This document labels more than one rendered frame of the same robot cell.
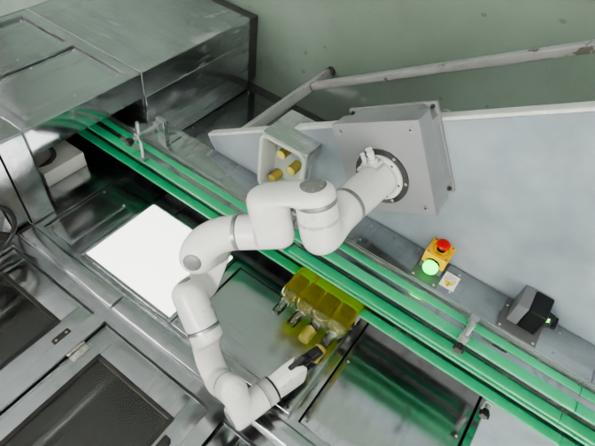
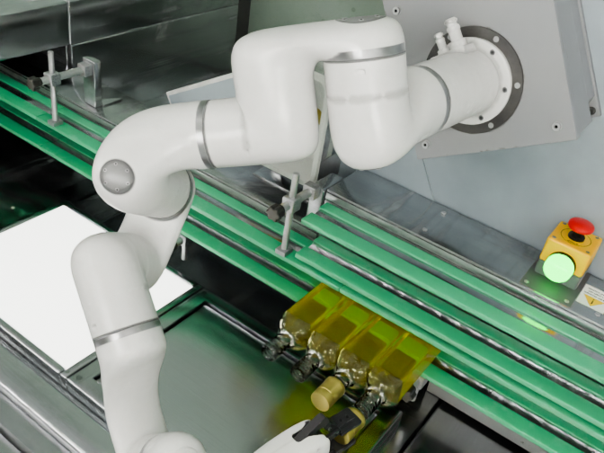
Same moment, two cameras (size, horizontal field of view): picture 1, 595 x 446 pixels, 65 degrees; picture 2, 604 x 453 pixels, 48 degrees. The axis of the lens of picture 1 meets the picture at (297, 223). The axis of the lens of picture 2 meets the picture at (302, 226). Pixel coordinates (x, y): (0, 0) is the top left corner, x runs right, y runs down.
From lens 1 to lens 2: 0.46 m
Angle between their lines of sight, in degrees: 14
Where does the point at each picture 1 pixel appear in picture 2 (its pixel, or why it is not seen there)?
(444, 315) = (592, 352)
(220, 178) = not seen: hidden behind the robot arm
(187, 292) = (102, 248)
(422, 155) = (551, 17)
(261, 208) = (261, 55)
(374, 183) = (464, 66)
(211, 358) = (137, 411)
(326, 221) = (385, 83)
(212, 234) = (161, 123)
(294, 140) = not seen: hidden behind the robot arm
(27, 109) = not seen: outside the picture
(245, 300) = (211, 351)
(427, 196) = (559, 100)
